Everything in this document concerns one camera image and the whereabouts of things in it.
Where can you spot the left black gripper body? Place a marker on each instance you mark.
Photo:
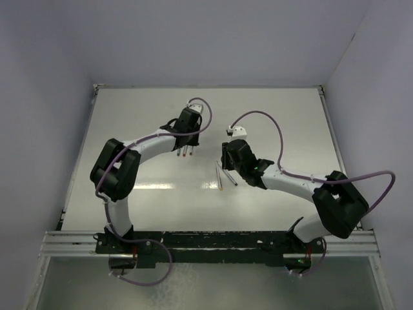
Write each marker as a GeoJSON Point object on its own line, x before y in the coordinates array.
{"type": "Point", "coordinates": [192, 140]}

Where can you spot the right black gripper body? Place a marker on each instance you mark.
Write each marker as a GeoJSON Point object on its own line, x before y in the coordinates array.
{"type": "Point", "coordinates": [228, 164]}

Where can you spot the blue marker pen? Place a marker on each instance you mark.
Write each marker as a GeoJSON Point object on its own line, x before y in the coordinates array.
{"type": "Point", "coordinates": [228, 175]}

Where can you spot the yellow marker pen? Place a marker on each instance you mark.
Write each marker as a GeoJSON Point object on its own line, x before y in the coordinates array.
{"type": "Point", "coordinates": [219, 182]}

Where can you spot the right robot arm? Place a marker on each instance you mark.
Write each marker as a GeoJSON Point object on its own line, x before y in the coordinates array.
{"type": "Point", "coordinates": [305, 229]}

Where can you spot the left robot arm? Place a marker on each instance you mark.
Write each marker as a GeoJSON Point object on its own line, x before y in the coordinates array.
{"type": "Point", "coordinates": [115, 171]}

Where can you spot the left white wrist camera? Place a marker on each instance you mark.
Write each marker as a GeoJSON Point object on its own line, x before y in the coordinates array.
{"type": "Point", "coordinates": [198, 107]}

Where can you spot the black base frame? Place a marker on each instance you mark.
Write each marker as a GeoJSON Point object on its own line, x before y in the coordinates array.
{"type": "Point", "coordinates": [148, 248]}

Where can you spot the aluminium rail right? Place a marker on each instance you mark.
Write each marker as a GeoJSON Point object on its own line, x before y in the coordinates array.
{"type": "Point", "coordinates": [340, 207]}

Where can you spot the aluminium rail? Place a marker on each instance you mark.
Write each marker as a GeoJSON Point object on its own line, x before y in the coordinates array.
{"type": "Point", "coordinates": [69, 244]}
{"type": "Point", "coordinates": [340, 207]}

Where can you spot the aluminium rail front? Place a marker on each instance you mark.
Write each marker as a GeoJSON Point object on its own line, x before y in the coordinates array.
{"type": "Point", "coordinates": [69, 244]}

